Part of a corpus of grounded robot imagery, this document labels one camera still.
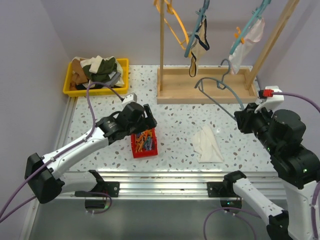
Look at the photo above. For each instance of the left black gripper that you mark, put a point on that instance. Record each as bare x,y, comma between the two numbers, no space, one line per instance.
146,123

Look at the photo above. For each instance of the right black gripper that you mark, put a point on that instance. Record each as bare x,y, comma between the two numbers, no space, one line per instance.
244,116

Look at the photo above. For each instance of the grey-blue clothes hanger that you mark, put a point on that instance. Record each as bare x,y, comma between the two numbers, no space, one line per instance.
221,85

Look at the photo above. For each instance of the white lettered underwear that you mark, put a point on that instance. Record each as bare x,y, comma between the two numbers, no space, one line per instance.
205,144

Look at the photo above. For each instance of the orange clothes hanger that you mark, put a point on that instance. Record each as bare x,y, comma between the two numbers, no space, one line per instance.
178,25

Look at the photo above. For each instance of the dark green underwear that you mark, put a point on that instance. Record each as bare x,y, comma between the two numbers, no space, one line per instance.
98,69

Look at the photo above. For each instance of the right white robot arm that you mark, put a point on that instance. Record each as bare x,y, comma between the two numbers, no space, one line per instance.
281,133

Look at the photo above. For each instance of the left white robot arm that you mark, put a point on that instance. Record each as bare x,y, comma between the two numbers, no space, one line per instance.
44,174

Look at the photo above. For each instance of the pink white underwear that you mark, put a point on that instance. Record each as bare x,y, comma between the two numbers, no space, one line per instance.
254,35

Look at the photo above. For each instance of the beige black-trimmed underwear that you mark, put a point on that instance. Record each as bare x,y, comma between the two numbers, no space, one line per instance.
199,47

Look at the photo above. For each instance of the teal clothes hanger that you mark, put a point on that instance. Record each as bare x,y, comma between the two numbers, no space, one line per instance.
241,33

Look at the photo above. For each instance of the colourful clothespins pile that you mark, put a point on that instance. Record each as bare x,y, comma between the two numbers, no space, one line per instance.
143,141

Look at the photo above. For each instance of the red clothespin bin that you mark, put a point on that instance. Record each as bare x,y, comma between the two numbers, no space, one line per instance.
151,153

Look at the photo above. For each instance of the wooden drying rack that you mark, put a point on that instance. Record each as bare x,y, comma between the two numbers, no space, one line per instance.
175,86

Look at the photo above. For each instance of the yellow plastic bin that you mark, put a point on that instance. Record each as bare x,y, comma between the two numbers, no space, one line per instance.
123,62

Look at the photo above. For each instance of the pile of clothes in bin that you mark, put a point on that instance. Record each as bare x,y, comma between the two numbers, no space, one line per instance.
80,81

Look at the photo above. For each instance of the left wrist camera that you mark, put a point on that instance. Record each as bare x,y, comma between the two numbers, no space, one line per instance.
130,98

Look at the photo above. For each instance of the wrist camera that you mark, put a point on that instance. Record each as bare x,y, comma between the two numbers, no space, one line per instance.
130,98
271,98

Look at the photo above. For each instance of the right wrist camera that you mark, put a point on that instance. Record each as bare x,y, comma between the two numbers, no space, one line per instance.
271,98

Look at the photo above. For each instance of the aluminium rail frame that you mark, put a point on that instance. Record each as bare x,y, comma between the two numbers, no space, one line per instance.
162,196

